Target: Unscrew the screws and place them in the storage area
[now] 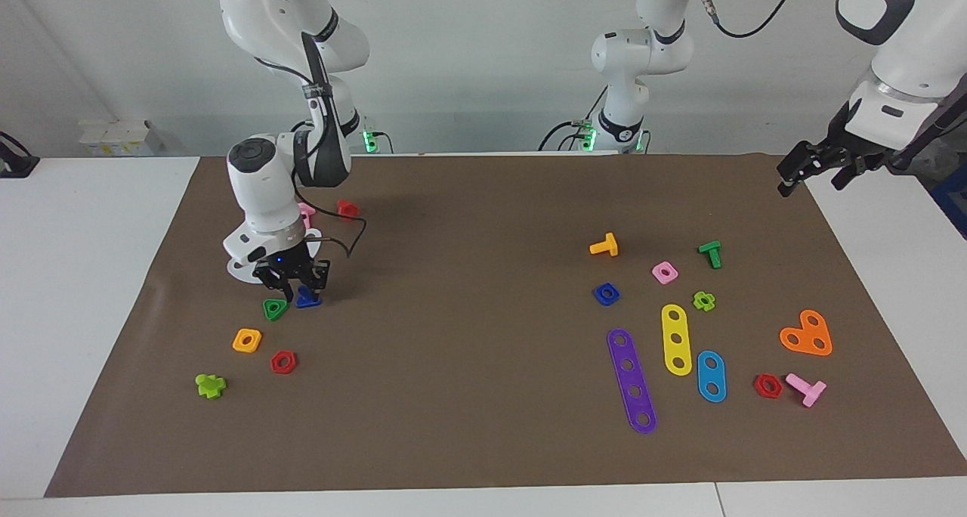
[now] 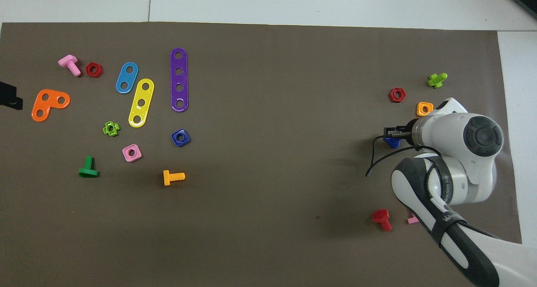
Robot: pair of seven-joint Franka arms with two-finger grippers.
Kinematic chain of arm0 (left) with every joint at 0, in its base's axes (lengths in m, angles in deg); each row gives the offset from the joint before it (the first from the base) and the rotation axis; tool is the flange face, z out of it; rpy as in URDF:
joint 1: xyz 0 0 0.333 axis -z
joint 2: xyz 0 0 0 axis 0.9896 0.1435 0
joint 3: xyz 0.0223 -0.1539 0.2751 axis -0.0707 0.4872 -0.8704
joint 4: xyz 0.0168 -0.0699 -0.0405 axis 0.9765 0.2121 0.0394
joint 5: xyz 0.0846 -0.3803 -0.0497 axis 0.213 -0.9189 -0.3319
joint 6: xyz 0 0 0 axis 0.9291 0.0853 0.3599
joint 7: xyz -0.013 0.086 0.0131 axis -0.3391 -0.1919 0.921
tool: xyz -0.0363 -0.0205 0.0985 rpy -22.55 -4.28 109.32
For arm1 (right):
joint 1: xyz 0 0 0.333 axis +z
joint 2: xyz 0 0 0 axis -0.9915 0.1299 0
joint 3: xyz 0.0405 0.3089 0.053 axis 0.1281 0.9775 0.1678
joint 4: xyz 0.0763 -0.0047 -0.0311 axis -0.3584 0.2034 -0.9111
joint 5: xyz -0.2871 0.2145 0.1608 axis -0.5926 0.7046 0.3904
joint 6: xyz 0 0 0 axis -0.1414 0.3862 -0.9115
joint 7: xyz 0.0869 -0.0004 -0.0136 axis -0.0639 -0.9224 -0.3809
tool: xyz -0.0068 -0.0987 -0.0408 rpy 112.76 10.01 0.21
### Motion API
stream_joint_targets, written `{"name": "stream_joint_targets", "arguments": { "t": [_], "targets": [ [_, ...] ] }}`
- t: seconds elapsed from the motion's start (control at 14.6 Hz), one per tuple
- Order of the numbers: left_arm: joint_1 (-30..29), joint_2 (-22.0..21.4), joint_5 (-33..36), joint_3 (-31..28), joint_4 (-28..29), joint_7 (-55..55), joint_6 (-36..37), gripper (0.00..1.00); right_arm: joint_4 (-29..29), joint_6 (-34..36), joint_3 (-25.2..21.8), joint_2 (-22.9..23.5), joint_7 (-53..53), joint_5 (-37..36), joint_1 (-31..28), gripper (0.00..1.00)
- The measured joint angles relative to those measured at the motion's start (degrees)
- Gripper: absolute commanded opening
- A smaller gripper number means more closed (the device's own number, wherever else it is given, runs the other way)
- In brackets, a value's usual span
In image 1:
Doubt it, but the black stand pole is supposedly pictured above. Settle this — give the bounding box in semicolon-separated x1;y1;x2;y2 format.
888;94;967;174

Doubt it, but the blue crate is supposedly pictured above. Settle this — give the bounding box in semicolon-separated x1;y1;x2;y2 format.
931;166;967;240

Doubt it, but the orange heart-shaped plate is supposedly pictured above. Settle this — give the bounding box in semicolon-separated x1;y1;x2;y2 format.
779;309;833;357

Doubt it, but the brown table mat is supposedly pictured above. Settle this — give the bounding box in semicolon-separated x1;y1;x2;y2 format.
44;153;967;499

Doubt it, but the yellow three-hole strip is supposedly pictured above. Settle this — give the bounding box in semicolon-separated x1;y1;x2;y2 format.
661;304;694;376

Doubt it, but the blue two-hole strip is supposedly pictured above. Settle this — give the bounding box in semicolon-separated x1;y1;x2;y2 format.
696;350;728;404

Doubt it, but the white cardboard box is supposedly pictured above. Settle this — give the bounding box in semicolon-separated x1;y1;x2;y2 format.
79;119;163;157

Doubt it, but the purple four-hole strip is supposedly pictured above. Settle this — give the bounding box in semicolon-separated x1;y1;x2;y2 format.
607;328;658;435

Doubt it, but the black clamp device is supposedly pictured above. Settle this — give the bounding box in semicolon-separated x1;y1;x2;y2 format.
0;132;40;179

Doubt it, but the black left base cable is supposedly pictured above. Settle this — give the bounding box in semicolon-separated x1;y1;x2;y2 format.
539;119;598;153

